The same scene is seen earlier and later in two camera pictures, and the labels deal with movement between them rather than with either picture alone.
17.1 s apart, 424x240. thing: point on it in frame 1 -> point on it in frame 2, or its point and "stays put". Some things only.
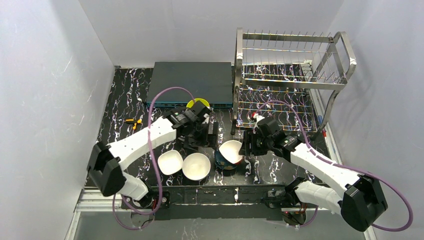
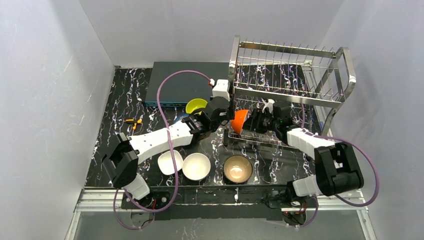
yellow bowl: (190, 103) stays put
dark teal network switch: (211, 81) stays put
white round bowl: (196, 166) stays put
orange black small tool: (134, 121) stays put
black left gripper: (205, 134) -> (224, 112)
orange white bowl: (230, 149) -> (237, 123)
